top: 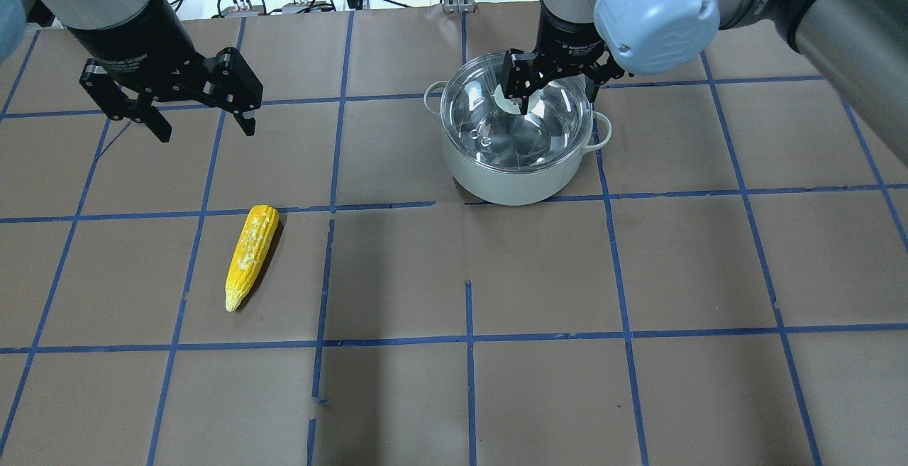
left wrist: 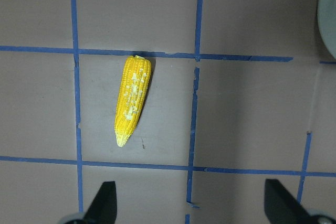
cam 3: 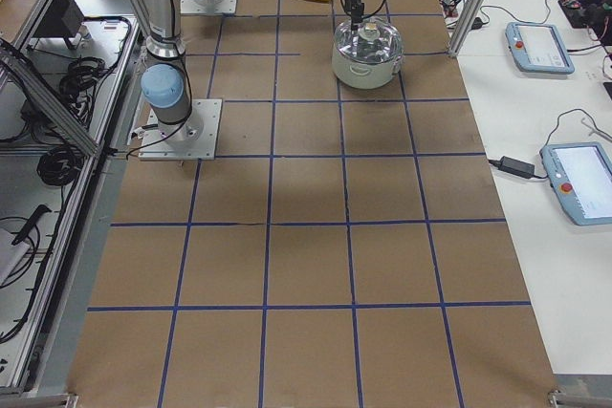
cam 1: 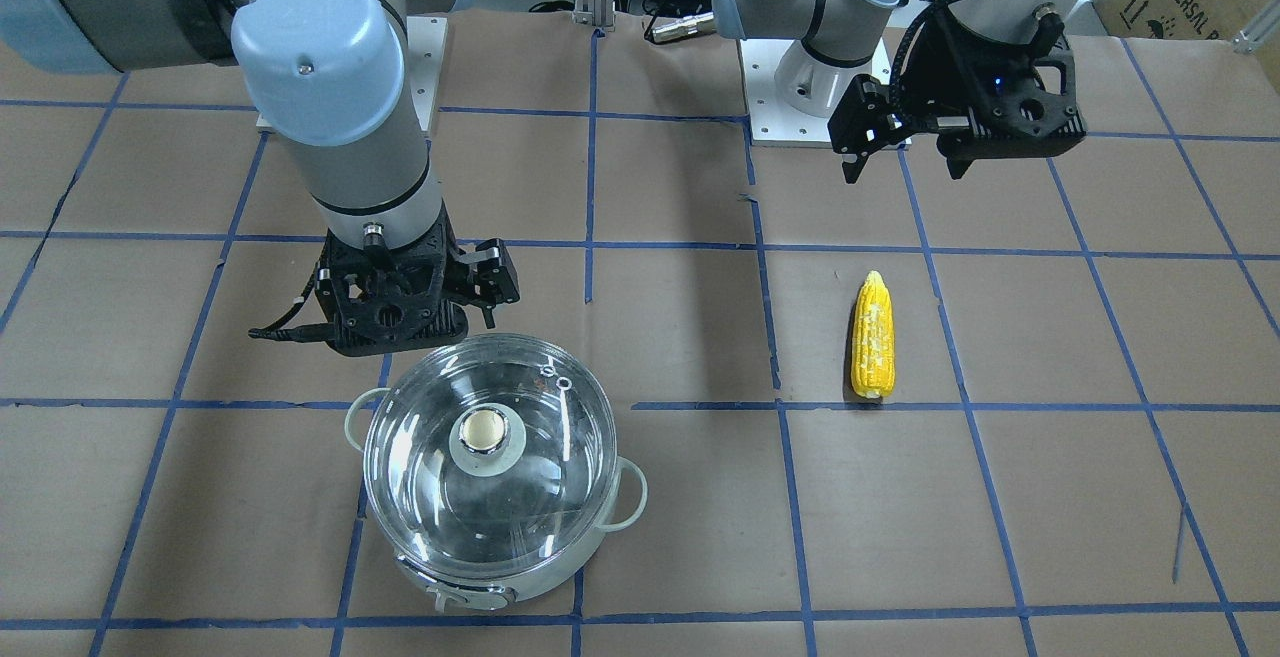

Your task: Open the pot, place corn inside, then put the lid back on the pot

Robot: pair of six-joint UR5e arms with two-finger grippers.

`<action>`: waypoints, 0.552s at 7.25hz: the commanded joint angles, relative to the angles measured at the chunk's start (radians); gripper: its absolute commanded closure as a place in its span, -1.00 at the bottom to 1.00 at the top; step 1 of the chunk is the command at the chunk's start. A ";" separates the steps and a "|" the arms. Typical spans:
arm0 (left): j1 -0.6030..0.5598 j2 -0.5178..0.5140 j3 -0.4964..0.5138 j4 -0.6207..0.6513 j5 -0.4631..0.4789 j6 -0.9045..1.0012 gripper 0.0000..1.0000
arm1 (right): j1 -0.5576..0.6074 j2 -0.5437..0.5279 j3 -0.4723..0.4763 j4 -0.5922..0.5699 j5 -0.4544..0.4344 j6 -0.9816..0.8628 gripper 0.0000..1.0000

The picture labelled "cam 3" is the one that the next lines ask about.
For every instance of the far blue teach pendant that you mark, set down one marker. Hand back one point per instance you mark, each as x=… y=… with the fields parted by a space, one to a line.
x=538 y=48

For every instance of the near blue teach pendant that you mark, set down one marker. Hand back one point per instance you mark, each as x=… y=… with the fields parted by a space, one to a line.
x=580 y=175

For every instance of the black monitor on shelf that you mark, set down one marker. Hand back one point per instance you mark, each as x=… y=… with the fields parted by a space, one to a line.
x=62 y=19

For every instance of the white cooking pot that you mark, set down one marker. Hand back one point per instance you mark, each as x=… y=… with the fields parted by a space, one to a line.
x=364 y=76

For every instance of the blue teach pendant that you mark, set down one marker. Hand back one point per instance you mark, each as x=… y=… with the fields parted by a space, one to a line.
x=580 y=175
x=538 y=48

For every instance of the black power adapter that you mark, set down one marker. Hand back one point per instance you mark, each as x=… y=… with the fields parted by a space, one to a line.
x=516 y=167

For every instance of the glass pot lid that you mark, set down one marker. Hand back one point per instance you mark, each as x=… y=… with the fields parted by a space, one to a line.
x=374 y=41

